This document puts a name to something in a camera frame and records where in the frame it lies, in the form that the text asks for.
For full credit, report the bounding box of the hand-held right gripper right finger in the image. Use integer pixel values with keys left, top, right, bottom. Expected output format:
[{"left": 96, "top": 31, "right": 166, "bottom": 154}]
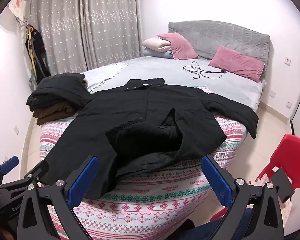
[{"left": 201, "top": 154, "right": 285, "bottom": 240}]

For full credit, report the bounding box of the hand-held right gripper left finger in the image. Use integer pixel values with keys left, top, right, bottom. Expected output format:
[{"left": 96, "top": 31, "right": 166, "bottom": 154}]
[{"left": 16, "top": 156, "right": 99, "bottom": 240}]

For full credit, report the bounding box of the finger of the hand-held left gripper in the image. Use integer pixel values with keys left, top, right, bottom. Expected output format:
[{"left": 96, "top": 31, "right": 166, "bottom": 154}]
[
  {"left": 0, "top": 160, "right": 49, "bottom": 193},
  {"left": 0, "top": 156, "right": 19, "bottom": 180}
]

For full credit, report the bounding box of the black quilted coat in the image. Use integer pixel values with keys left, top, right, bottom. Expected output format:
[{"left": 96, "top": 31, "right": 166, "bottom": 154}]
[{"left": 39, "top": 78, "right": 259, "bottom": 199}]

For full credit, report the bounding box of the brown folded garment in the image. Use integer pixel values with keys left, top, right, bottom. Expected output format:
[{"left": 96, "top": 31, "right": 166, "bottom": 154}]
[{"left": 32, "top": 79, "right": 89, "bottom": 126}]

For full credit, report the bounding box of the patterned knit-print blanket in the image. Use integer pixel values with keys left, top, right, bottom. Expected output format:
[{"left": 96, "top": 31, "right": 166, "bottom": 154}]
[{"left": 39, "top": 85, "right": 248, "bottom": 240}]

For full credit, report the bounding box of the red plastic chair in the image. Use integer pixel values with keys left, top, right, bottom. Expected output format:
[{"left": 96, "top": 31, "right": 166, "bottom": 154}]
[{"left": 216, "top": 134, "right": 300, "bottom": 220}]

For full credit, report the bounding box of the white fringed blanket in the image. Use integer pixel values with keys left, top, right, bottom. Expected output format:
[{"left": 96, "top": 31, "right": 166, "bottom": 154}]
[{"left": 81, "top": 62, "right": 130, "bottom": 93}]

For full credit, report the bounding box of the black hanging bag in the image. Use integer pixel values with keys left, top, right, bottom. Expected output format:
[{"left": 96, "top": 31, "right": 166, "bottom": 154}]
[{"left": 25, "top": 26, "right": 52, "bottom": 85}]

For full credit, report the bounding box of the pink velvet pillow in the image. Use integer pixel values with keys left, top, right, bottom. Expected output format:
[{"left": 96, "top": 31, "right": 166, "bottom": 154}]
[
  {"left": 208, "top": 46, "right": 265, "bottom": 82},
  {"left": 156, "top": 32, "right": 199, "bottom": 60}
]

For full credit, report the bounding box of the grey bed sheet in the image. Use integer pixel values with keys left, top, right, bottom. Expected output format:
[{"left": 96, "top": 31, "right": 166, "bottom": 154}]
[{"left": 81, "top": 55, "right": 263, "bottom": 117}]

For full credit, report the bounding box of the blue-grey folded quilt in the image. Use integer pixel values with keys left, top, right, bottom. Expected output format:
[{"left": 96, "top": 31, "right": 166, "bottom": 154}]
[{"left": 142, "top": 47, "right": 174, "bottom": 59}]

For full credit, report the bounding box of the grey padded headboard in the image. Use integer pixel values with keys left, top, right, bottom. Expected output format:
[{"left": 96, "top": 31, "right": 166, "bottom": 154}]
[{"left": 168, "top": 20, "right": 271, "bottom": 82}]

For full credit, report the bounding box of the grey star curtain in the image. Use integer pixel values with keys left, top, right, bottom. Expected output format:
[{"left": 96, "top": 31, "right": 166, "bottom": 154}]
[
  {"left": 86, "top": 0, "right": 143, "bottom": 71},
  {"left": 30, "top": 0, "right": 88, "bottom": 77}
]

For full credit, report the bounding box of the beige folded quilt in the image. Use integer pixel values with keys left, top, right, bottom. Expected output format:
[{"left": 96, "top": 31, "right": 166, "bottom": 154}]
[{"left": 142, "top": 37, "right": 174, "bottom": 53}]

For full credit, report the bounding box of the floral hanging cloth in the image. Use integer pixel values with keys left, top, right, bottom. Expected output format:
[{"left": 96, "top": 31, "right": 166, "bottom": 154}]
[{"left": 9, "top": 0, "right": 28, "bottom": 22}]

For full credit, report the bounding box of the black cable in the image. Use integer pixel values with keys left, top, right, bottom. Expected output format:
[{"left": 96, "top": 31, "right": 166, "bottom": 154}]
[{"left": 182, "top": 61, "right": 227, "bottom": 80}]

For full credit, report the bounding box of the yellow hanging strap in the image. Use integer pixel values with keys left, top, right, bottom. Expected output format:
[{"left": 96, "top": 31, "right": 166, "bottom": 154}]
[{"left": 26, "top": 25, "right": 38, "bottom": 82}]

